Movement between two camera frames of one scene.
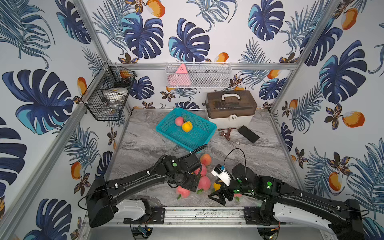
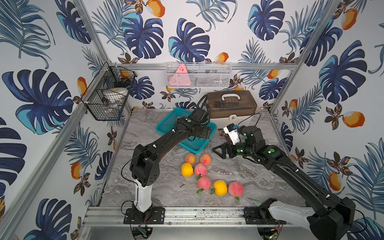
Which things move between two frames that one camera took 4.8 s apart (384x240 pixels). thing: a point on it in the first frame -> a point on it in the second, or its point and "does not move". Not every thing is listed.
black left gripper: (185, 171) -> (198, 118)
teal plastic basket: (198, 138) does not move
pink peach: (204, 183) does not move
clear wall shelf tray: (194, 75) does not move
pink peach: (204, 170) does not move
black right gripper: (220, 198) -> (228, 146)
